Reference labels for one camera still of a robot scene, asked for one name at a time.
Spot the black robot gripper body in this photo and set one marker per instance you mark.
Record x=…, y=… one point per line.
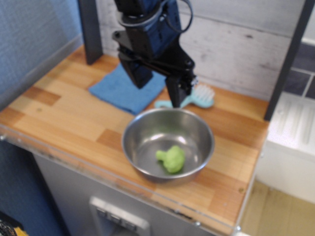
x=151, y=35

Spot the teal dish brush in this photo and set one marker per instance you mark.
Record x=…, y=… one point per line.
x=201, y=96

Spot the yellow object bottom left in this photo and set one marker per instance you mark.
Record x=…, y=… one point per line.
x=7, y=229

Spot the black left shelf post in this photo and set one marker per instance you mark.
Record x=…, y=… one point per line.
x=90, y=29

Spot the stainless steel bowl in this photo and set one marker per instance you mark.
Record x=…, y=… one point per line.
x=153, y=134

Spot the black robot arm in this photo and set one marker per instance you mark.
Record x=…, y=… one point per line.
x=150, y=42

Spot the white ribbed cabinet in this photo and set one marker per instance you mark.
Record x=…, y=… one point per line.
x=288, y=157

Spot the black right shelf post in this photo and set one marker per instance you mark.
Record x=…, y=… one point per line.
x=290, y=56

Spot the silver dispenser button panel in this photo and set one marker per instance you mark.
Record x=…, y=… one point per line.
x=108, y=216

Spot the black shelf post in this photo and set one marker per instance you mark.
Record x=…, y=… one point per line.
x=90, y=29
x=290, y=56

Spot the blue folded cloth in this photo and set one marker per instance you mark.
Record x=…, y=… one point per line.
x=117, y=89

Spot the green toy broccoli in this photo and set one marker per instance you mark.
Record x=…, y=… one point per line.
x=173, y=160

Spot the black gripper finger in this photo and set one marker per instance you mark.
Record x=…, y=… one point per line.
x=179, y=87
x=138, y=73

